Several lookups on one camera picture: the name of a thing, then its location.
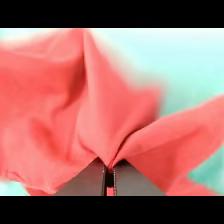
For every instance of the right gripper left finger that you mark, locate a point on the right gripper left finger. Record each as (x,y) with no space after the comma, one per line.
(87,182)

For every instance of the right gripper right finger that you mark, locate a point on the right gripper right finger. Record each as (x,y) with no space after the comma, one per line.
(135,184)

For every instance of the red T-shirt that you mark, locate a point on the red T-shirt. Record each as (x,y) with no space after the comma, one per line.
(66,110)

